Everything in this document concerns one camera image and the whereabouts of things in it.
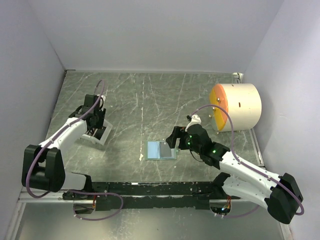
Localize black credit card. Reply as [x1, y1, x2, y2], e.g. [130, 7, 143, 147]
[159, 141, 173, 159]

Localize green card holder wallet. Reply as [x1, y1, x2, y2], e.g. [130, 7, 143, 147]
[145, 140, 177, 161]

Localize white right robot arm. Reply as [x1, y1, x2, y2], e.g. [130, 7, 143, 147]
[165, 124, 303, 225]

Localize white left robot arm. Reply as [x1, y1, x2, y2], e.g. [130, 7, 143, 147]
[21, 94, 109, 200]

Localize black cards in tray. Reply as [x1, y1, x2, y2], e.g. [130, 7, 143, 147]
[88, 127, 106, 140]

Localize white card tray box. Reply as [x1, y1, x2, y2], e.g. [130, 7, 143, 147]
[80, 119, 113, 146]

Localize white cylinder with orange lid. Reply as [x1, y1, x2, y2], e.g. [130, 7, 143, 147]
[209, 83, 262, 131]

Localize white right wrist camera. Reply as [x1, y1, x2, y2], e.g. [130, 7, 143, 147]
[186, 114, 202, 129]

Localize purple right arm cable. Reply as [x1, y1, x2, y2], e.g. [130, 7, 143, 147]
[186, 104, 305, 218]

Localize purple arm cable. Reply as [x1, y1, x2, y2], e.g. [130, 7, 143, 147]
[26, 79, 125, 221]
[186, 104, 305, 218]

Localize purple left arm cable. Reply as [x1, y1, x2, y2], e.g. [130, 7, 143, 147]
[26, 79, 125, 221]

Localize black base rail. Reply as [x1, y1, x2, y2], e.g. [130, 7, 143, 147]
[62, 172, 231, 211]

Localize aluminium frame profile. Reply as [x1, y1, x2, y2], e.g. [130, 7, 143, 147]
[18, 191, 64, 203]

